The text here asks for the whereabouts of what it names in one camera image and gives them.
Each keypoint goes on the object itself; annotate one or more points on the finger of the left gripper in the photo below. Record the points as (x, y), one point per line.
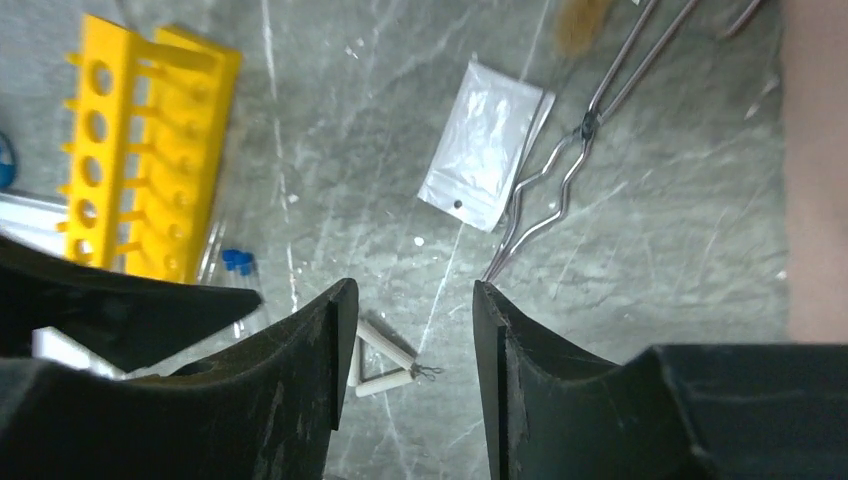
(129, 321)

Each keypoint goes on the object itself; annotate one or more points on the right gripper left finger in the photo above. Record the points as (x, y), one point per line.
(264, 408)

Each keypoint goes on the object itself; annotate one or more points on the blue white tape roll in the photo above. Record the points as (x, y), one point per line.
(9, 162)

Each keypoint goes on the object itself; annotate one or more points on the tan test tube brush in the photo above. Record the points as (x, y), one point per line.
(577, 25)

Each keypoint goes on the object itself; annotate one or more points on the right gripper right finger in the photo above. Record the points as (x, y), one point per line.
(553, 410)

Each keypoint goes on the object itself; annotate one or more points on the clear plastic bag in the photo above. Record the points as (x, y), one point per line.
(493, 124)

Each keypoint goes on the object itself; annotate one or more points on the yellow test tube rack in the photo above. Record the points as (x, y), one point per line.
(149, 128)

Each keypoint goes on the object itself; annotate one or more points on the white plastic lid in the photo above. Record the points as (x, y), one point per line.
(32, 221)

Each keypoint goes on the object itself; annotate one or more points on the blue capped test tubes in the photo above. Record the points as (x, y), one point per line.
(239, 270)

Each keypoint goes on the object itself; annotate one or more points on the white clay triangle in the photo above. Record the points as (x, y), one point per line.
(402, 368)

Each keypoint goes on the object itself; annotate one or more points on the pink plastic bin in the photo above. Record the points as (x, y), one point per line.
(814, 110)

